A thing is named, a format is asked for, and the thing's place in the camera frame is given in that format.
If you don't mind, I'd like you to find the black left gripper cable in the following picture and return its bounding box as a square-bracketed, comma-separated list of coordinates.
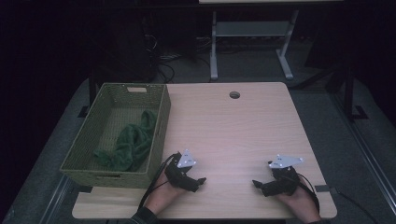
[138, 153, 180, 210]

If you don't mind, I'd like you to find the green woven basket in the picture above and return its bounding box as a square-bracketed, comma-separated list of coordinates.
[59, 82, 172, 189]

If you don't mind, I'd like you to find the person's right hand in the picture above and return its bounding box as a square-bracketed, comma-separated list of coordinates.
[277, 184, 322, 224]

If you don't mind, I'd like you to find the person's left hand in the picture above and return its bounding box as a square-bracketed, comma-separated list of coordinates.
[144, 170, 189, 216]

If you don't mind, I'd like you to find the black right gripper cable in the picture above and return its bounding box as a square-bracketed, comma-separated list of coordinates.
[296, 172, 321, 215]

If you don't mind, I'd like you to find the grey metal table frame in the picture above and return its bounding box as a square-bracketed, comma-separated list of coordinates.
[209, 8, 300, 81]

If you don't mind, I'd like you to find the tangle of floor cables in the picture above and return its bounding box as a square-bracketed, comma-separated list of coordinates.
[142, 32, 213, 84]

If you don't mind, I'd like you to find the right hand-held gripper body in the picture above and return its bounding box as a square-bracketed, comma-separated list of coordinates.
[262, 154, 304, 198]

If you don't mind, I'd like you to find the black metal stand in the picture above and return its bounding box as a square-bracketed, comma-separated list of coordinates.
[341, 65, 370, 123]
[77, 74, 98, 119]

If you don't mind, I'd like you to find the dark green towel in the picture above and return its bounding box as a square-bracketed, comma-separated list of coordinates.
[92, 108, 159, 173]

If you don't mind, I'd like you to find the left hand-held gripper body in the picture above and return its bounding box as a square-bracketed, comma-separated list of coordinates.
[164, 148, 197, 188]

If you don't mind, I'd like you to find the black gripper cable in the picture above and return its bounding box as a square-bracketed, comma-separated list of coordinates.
[138, 153, 180, 210]
[296, 172, 321, 215]

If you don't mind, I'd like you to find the black floor cable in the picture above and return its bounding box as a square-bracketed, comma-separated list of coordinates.
[333, 187, 380, 224]

